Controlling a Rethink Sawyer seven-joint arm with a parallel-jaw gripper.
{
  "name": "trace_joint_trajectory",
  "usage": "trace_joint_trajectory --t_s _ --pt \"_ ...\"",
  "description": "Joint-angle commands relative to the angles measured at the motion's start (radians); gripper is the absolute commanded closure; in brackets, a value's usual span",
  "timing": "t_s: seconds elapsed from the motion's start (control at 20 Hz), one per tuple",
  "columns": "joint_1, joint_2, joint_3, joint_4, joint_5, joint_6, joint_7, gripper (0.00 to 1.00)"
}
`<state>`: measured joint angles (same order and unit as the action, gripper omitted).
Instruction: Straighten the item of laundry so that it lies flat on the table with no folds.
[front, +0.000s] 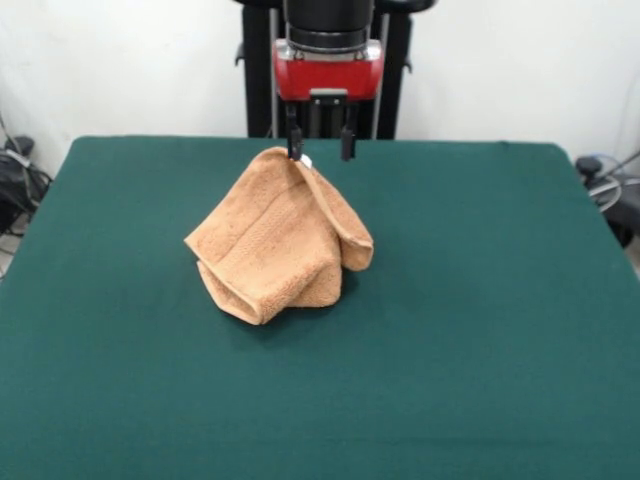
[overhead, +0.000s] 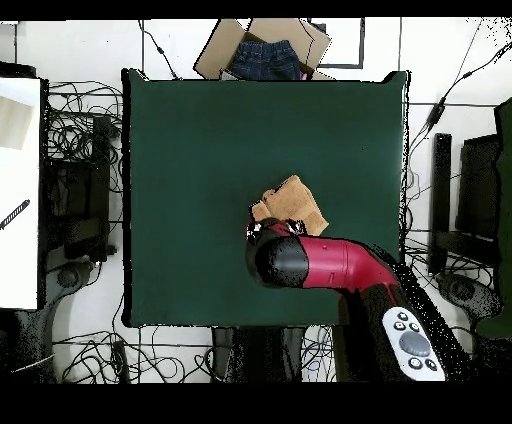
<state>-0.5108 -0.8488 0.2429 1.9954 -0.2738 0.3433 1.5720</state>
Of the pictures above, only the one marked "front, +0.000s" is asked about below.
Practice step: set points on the tan terry towel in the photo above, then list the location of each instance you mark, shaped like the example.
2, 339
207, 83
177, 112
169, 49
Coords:
280, 240

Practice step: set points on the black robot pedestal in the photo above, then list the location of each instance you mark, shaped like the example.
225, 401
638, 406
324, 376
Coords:
260, 75

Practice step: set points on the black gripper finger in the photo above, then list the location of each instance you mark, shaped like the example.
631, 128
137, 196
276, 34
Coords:
295, 142
348, 142

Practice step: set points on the dark green table cloth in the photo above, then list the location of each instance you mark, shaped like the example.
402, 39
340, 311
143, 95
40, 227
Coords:
150, 400

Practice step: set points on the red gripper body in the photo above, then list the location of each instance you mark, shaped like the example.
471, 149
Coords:
327, 75

